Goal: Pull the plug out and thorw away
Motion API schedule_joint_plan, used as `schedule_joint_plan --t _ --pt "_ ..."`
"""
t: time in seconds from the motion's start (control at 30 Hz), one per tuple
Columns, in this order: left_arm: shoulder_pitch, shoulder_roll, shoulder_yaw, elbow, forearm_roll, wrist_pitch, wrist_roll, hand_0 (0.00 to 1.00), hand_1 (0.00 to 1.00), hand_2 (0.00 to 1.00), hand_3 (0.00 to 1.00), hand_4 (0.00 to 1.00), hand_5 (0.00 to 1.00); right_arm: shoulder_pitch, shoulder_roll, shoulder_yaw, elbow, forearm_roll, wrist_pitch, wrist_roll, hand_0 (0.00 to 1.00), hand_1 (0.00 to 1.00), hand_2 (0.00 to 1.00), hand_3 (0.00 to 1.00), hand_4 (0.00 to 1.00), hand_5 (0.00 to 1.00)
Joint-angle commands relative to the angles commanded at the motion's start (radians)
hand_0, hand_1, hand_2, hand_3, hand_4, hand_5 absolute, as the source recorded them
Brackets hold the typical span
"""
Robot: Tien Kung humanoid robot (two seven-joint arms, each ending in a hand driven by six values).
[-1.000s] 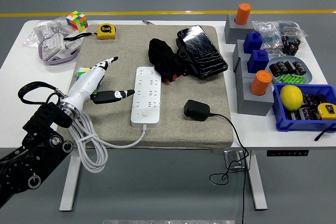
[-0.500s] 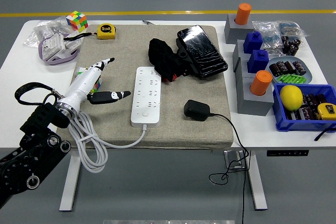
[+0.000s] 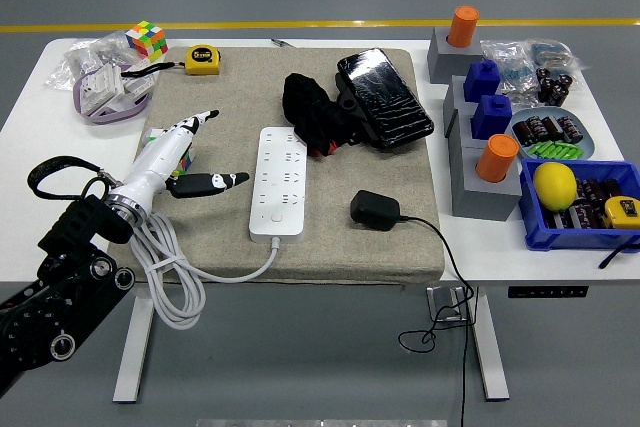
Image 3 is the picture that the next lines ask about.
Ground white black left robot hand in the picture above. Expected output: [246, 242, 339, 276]
[114, 108, 251, 209]

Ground black power adapter plug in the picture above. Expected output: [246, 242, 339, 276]
[348, 189, 401, 232]

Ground thin black adapter cord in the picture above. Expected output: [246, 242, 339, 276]
[397, 215, 476, 427]

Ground colourful puzzle cube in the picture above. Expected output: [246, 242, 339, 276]
[144, 126, 195, 179]
[124, 20, 169, 61]

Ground purple shallow tray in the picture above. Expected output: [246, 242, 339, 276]
[72, 62, 155, 127]

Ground white plastic socket parts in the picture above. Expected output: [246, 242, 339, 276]
[79, 64, 154, 114]

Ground grey-brown fabric mat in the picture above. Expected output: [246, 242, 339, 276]
[107, 45, 447, 287]

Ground yellow tape measure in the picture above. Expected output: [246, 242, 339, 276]
[599, 195, 640, 231]
[133, 44, 222, 77]

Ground clear bag of white parts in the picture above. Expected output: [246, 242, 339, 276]
[45, 31, 141, 92]

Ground crumpled black cloth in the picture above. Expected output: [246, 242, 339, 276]
[281, 71, 364, 159]

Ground black plastic holder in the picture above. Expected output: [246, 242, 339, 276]
[333, 71, 375, 146]

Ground white table leg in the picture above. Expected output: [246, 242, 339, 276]
[112, 291, 156, 403]
[467, 286, 511, 402]

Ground glossy black case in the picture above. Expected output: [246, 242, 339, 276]
[336, 47, 435, 151]

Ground grey block with hole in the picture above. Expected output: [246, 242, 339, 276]
[426, 26, 485, 84]
[448, 139, 522, 222]
[444, 109, 489, 149]
[442, 74, 481, 137]

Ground orange cylinder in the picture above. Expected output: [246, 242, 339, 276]
[475, 133, 520, 183]
[446, 5, 481, 48]

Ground blue square peg block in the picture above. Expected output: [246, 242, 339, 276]
[470, 94, 514, 142]
[462, 58, 502, 103]

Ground clear bag of small parts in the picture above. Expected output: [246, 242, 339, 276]
[480, 38, 540, 96]

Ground dark cylindrical capacitor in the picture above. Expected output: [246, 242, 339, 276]
[557, 115, 585, 144]
[524, 115, 550, 141]
[542, 115, 565, 141]
[512, 119, 537, 146]

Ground yellow lemon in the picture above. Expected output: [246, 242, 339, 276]
[532, 161, 579, 212]

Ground green plastic pieces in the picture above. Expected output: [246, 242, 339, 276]
[524, 140, 585, 160]

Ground dark capacitors heap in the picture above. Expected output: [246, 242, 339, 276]
[543, 177, 625, 231]
[535, 65, 575, 107]

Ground clear bag of blue rings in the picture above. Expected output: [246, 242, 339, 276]
[528, 38, 589, 73]

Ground black table control panel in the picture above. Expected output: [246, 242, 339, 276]
[508, 285, 590, 300]

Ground blue plastic bin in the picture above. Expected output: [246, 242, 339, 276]
[518, 157, 640, 252]

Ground grey-blue oval plate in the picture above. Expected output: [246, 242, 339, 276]
[504, 106, 597, 162]

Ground thick white power cable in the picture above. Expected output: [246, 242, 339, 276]
[128, 211, 281, 331]

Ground silver metal bracket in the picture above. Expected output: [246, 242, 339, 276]
[425, 286, 474, 323]

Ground black wrist strap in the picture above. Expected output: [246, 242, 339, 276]
[598, 240, 640, 270]

